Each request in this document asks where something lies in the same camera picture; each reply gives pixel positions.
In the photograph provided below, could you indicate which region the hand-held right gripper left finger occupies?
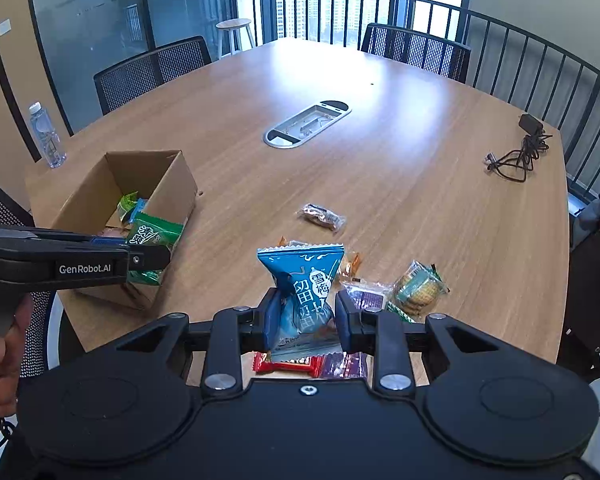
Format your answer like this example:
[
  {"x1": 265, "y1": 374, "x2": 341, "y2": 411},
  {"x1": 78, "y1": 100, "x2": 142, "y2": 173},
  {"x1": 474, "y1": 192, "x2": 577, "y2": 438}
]
[{"x1": 101, "y1": 287, "x2": 283, "y2": 400}]

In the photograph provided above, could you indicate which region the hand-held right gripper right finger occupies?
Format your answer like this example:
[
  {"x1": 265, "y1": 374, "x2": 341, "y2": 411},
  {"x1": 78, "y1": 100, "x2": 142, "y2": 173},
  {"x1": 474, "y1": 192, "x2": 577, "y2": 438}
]
[{"x1": 334, "y1": 290, "x2": 506, "y2": 400}]

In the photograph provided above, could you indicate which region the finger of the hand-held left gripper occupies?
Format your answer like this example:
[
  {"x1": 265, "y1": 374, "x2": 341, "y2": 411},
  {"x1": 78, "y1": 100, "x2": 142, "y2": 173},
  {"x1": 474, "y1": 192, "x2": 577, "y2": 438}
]
[
  {"x1": 55, "y1": 246, "x2": 172, "y2": 292},
  {"x1": 35, "y1": 229, "x2": 127, "y2": 251}
]

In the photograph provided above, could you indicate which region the blue snack packet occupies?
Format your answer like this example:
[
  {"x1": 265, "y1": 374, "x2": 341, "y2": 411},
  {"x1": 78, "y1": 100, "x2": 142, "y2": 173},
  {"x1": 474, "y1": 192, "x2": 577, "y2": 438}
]
[{"x1": 256, "y1": 242, "x2": 346, "y2": 363}]

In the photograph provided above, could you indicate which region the orange biscuit packet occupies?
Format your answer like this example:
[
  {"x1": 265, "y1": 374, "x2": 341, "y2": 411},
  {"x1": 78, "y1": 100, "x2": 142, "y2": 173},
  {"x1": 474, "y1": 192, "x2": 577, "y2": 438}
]
[{"x1": 276, "y1": 236, "x2": 365, "y2": 286}]

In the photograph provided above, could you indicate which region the green white-print snack packet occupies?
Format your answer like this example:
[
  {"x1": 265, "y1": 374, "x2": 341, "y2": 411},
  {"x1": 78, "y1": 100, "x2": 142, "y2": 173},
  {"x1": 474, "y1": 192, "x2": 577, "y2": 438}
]
[{"x1": 125, "y1": 212, "x2": 185, "y2": 286}]

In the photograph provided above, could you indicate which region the brown cardboard box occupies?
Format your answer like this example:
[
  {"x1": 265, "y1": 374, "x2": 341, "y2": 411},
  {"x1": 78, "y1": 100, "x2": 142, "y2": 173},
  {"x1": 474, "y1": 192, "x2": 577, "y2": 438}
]
[{"x1": 50, "y1": 150, "x2": 199, "y2": 311}]

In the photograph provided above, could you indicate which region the brown snack packet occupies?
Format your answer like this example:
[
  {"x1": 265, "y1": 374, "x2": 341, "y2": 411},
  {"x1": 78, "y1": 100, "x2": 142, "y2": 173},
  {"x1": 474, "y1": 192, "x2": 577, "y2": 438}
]
[{"x1": 296, "y1": 203, "x2": 347, "y2": 233}]

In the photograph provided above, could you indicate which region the person's left hand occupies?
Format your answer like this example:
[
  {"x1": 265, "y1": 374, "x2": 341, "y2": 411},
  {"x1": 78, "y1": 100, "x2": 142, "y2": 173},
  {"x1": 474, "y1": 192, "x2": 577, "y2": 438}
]
[{"x1": 0, "y1": 296, "x2": 35, "y2": 417}]

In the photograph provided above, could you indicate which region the purple snack packet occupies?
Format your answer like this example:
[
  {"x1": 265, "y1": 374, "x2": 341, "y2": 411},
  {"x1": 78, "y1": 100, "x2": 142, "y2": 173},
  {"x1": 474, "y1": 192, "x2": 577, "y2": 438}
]
[{"x1": 341, "y1": 280, "x2": 393, "y2": 312}]

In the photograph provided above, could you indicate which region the clear purple pastry packet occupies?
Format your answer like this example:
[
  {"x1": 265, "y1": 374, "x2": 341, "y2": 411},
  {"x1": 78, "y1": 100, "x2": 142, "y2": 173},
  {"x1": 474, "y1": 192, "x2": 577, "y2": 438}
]
[{"x1": 320, "y1": 352, "x2": 371, "y2": 381}]

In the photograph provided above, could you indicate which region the red snack packet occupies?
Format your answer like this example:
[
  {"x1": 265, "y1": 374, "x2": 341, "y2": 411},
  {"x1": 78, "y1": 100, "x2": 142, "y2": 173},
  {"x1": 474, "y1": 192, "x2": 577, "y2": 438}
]
[{"x1": 252, "y1": 352, "x2": 326, "y2": 377}]

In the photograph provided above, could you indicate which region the green orange-print snack packet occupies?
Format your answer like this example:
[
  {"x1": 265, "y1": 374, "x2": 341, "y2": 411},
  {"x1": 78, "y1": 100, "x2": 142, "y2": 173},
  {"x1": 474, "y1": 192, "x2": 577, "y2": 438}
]
[{"x1": 117, "y1": 192, "x2": 141, "y2": 223}]

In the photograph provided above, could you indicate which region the dark green snack packet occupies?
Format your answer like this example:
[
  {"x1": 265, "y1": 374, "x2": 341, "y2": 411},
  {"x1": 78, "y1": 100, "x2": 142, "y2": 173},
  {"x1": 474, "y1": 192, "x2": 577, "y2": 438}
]
[{"x1": 386, "y1": 301, "x2": 417, "y2": 324}]

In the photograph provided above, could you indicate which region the black mesh office chair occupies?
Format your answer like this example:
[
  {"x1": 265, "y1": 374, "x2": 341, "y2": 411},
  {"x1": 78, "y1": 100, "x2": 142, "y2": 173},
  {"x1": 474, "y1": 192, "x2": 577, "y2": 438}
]
[
  {"x1": 361, "y1": 23, "x2": 472, "y2": 84},
  {"x1": 0, "y1": 180, "x2": 63, "y2": 378},
  {"x1": 93, "y1": 36, "x2": 213, "y2": 116}
]

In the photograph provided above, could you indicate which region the clear round biscuit packet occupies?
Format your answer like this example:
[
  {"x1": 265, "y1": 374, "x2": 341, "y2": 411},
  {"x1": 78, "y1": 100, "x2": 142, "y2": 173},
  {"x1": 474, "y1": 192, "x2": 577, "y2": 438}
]
[{"x1": 391, "y1": 260, "x2": 451, "y2": 317}]

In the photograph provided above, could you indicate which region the clear water bottle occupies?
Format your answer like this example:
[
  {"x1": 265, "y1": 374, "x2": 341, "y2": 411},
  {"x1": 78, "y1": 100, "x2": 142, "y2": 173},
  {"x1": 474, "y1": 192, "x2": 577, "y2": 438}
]
[{"x1": 28, "y1": 102, "x2": 67, "y2": 169}]

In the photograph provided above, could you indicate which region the round wooden stool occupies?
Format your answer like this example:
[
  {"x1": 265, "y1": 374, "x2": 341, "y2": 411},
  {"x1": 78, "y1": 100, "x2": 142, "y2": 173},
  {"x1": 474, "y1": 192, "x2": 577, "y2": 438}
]
[{"x1": 215, "y1": 18, "x2": 257, "y2": 58}]

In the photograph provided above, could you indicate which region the grey backpack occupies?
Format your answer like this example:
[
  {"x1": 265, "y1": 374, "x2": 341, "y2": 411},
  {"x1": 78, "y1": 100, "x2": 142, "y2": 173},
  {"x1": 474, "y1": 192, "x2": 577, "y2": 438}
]
[{"x1": 570, "y1": 191, "x2": 600, "y2": 251}]

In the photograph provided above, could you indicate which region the silver table cable grommet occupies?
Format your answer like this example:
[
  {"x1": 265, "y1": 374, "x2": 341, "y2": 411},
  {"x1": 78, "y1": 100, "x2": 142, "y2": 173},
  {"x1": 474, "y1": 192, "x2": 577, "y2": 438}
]
[{"x1": 263, "y1": 100, "x2": 353, "y2": 149}]

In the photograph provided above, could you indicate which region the black charger with cable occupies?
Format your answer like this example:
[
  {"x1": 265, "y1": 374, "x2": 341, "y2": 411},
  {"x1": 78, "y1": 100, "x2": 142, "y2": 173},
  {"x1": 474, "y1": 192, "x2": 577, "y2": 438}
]
[{"x1": 484, "y1": 114, "x2": 553, "y2": 184}]

